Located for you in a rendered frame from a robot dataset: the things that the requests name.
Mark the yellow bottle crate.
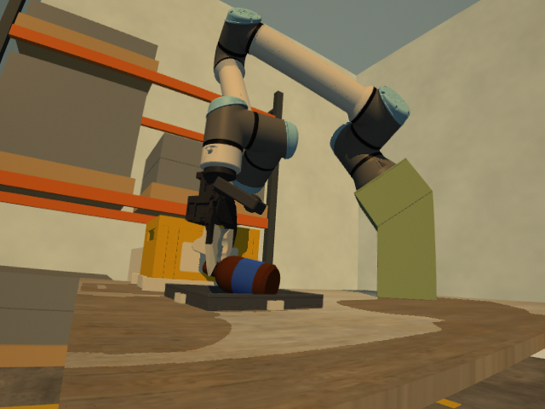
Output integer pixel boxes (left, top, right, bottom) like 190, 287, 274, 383
140, 215, 256, 282

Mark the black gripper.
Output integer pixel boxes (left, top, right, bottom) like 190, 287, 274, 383
186, 166, 237, 276

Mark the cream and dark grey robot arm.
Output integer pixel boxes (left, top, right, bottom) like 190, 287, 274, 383
200, 8, 410, 215

